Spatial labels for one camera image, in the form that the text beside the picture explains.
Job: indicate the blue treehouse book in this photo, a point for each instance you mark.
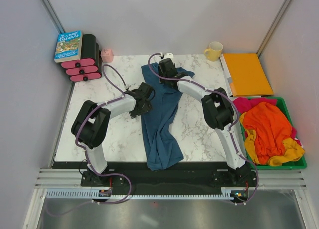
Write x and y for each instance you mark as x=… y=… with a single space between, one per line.
x=68 y=47

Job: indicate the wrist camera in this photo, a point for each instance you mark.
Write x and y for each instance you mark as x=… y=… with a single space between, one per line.
x=128 y=86
x=166 y=56

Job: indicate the white board under folder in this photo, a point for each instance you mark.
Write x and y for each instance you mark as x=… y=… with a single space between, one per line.
x=228 y=79

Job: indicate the yellow mug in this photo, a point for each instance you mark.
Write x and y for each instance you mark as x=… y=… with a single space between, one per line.
x=213 y=52

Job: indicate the small pink box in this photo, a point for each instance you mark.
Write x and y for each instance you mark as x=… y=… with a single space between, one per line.
x=107 y=55

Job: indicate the white slotted cable duct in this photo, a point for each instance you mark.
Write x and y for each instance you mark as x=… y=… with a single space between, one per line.
x=112 y=194

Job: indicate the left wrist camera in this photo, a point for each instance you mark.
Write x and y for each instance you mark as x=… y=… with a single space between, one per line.
x=128 y=86

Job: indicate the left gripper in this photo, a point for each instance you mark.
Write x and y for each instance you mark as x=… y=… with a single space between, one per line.
x=147 y=108

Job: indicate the green plastic bin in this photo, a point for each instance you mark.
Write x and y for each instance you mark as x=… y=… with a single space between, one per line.
x=300 y=164

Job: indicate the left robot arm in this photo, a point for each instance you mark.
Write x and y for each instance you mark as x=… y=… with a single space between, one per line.
x=91 y=124

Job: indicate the black pink organizer rack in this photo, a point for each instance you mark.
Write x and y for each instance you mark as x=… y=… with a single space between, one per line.
x=88 y=66

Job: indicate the magenta t shirt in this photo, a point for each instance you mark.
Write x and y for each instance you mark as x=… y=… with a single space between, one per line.
x=244 y=105

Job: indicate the orange folder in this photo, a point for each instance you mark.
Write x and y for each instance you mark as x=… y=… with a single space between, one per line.
x=248 y=75

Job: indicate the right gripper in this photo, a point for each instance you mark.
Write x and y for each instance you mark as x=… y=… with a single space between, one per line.
x=159 y=72

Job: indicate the yellow t shirt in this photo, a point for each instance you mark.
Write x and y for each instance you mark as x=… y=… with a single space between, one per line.
x=293 y=150

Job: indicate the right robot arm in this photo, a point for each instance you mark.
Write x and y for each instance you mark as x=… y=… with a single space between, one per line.
x=218 y=109

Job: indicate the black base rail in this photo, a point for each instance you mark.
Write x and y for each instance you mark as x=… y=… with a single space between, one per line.
x=182 y=178

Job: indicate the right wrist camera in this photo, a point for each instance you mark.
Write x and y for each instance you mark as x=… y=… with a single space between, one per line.
x=166 y=56

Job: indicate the orange t shirt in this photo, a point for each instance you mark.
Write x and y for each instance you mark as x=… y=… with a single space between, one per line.
x=269 y=128

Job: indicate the blue t shirt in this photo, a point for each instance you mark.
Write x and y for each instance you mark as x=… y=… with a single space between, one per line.
x=161 y=148

